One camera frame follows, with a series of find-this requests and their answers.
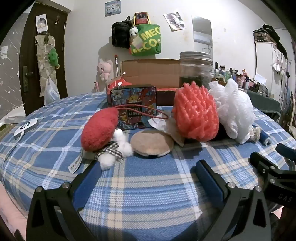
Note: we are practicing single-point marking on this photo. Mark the dark wooden door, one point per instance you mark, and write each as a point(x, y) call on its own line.
point(62, 58)

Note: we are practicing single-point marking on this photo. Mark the white paper sheet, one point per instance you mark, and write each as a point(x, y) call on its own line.
point(41, 23)

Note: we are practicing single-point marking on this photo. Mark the floral print box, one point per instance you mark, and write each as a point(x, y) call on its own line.
point(134, 97)

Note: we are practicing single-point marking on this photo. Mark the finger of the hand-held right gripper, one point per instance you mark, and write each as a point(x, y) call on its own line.
point(285, 148)
point(261, 163)

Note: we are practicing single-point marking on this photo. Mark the fabric hanging organizer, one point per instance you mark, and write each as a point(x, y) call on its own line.
point(44, 60)

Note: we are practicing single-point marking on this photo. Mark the cream crochet scrunchie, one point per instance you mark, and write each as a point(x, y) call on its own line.
point(255, 134)

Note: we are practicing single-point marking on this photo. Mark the white cabinet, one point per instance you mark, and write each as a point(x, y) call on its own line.
point(266, 60)

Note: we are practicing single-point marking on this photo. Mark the green plush toy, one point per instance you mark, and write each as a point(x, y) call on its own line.
point(53, 58)

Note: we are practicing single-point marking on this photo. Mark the green tote bag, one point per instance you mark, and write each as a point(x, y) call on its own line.
point(148, 39)

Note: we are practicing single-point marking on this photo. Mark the white mesh bath loofah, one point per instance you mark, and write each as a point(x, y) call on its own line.
point(235, 109)

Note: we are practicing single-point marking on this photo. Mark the glass jar metal lid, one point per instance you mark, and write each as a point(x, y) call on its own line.
point(195, 69)

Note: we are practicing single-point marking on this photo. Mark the white plush bear checked bow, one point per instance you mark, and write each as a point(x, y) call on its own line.
point(108, 157)

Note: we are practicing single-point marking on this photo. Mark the red fuzzy plush toy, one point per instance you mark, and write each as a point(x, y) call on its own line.
point(99, 129)

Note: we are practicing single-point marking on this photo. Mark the small white electronic device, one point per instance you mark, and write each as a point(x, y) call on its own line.
point(25, 127)

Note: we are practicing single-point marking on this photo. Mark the green cloth covered table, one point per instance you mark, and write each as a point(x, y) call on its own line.
point(263, 102)

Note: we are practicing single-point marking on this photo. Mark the white paper sachet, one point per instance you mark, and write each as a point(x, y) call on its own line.
point(168, 129)

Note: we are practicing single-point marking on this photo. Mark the red-tipped white stick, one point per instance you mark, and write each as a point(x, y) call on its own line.
point(116, 64)

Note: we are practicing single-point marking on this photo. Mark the round beige powder puff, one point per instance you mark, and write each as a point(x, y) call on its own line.
point(150, 143)

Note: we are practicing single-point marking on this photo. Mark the blue wall poster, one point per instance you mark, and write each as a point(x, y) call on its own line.
point(113, 8)

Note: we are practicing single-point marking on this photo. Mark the white plastic bag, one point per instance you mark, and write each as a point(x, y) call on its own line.
point(50, 92)

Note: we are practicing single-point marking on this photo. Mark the wall photo print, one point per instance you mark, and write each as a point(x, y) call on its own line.
point(174, 20)

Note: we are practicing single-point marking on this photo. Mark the coral foam mesh net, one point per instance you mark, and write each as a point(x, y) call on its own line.
point(196, 111)

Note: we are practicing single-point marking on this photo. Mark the small panda plush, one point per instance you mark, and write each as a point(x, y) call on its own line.
point(133, 32)

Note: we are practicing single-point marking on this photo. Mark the wall mirror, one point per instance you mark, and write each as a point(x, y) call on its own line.
point(201, 27)

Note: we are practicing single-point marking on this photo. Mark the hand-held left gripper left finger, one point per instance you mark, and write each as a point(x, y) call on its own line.
point(87, 183)

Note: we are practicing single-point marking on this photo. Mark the pink plush toy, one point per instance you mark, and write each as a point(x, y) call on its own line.
point(105, 69)

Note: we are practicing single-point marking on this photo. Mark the blue soft roll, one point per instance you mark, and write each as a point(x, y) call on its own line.
point(264, 138)

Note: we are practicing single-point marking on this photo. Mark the black bag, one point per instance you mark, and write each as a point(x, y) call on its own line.
point(120, 32)

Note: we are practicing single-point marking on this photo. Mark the patterned storage box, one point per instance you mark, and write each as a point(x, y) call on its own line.
point(263, 34)

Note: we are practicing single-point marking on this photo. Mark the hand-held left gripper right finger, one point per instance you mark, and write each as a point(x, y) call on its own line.
point(208, 180)

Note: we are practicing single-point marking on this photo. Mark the red framed picture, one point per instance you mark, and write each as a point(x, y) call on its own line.
point(141, 18)

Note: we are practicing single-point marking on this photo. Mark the pink sticks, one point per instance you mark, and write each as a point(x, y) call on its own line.
point(96, 87)

